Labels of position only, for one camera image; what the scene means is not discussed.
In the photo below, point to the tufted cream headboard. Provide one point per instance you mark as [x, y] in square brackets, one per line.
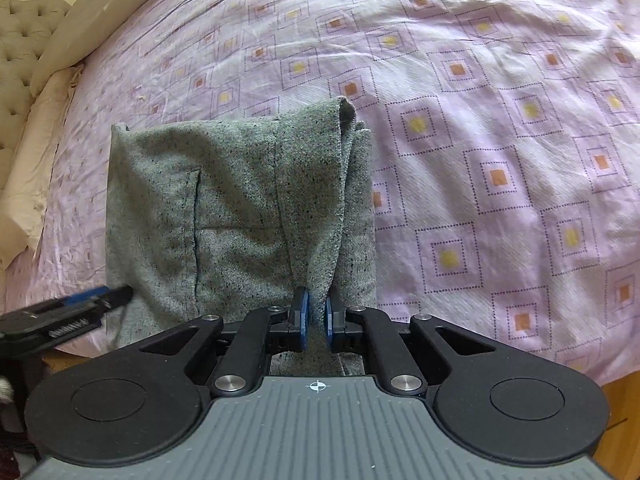
[20, 40]

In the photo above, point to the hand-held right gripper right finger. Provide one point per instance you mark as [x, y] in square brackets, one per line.
[329, 322]

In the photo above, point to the cream pillow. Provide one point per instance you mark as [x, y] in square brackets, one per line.
[47, 150]

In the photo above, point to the pink patterned bed sheet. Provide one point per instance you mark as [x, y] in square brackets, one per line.
[475, 110]

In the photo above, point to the grey pants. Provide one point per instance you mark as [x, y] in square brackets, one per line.
[235, 195]

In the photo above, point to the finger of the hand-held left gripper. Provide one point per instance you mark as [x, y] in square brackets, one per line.
[112, 296]

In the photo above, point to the cream duvet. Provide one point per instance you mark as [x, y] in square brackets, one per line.
[95, 15]

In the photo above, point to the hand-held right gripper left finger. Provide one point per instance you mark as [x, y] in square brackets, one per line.
[303, 322]

